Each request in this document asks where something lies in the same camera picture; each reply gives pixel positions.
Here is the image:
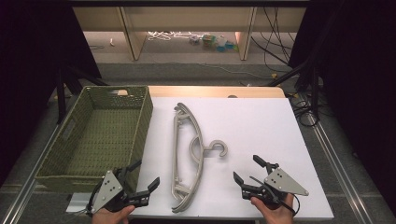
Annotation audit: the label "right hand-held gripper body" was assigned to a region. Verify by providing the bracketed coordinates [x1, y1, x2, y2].
[241, 161, 310, 207]

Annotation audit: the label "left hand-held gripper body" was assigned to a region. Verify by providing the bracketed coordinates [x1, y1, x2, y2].
[86, 167, 150, 216]

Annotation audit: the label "green woven basket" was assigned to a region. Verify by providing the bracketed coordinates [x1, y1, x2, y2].
[35, 85, 154, 194]

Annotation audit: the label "person's left hand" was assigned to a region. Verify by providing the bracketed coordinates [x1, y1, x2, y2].
[91, 204, 136, 224]

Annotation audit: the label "person's right hand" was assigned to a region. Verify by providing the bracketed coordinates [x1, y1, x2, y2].
[249, 192, 295, 224]

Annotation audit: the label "white table sheet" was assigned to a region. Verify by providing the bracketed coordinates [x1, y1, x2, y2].
[65, 96, 334, 221]

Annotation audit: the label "wooden table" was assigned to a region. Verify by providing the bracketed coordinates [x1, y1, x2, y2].
[148, 86, 287, 100]

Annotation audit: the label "black metal stand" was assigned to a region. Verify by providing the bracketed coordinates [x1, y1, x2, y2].
[55, 65, 109, 125]
[266, 57, 322, 119]

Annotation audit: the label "black curtain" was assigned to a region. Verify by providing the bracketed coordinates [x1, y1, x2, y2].
[0, 0, 103, 189]
[288, 0, 396, 217]

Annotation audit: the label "colourful toys heap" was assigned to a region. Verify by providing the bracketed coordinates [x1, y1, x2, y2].
[189, 33, 240, 53]

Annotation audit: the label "light wooden shelf unit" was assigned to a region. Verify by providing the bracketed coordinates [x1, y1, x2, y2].
[72, 7, 308, 62]

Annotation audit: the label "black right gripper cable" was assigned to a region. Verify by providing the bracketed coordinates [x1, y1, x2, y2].
[248, 175, 301, 217]

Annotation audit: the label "aluminium rail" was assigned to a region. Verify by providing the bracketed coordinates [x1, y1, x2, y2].
[306, 112, 375, 224]
[0, 123, 64, 224]

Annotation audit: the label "coiled black floor cable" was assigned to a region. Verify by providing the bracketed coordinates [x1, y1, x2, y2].
[289, 92, 321, 128]

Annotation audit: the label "long white floor cable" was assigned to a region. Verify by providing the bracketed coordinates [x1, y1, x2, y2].
[146, 58, 276, 79]

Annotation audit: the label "hanging black cables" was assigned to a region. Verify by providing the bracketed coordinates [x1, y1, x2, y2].
[249, 7, 301, 67]

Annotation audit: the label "tangled white cord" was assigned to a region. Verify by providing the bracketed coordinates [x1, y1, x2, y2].
[147, 30, 204, 42]

